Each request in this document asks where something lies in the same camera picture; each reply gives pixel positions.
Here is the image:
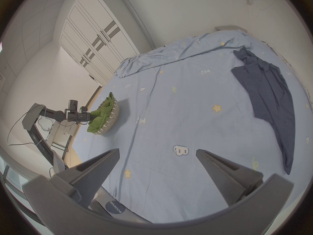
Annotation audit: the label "pale blue quilt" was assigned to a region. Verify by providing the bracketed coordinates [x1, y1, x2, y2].
[114, 30, 252, 79]

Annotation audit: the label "green shorts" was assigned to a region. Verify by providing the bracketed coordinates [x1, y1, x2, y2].
[87, 92, 115, 133]

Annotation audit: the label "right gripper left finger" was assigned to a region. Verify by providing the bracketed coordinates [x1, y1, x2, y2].
[50, 148, 120, 208]

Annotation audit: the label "pale chest of drawers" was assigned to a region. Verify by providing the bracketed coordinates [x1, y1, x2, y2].
[46, 120, 77, 154]

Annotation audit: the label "bed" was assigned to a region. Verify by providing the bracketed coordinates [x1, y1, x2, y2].
[72, 0, 313, 223]

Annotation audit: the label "black cable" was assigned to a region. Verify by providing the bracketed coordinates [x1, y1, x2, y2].
[7, 118, 37, 146]

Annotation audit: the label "round woven basket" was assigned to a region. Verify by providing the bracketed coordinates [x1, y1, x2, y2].
[92, 99, 120, 135]

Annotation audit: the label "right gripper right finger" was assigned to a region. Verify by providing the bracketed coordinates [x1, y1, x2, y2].
[196, 149, 264, 207]

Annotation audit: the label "window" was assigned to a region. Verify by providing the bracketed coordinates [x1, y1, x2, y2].
[0, 153, 49, 227]

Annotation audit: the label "dark blue garment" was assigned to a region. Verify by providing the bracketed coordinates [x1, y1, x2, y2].
[231, 46, 296, 175]

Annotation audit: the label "white wardrobe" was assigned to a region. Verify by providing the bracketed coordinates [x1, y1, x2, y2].
[60, 0, 141, 86]

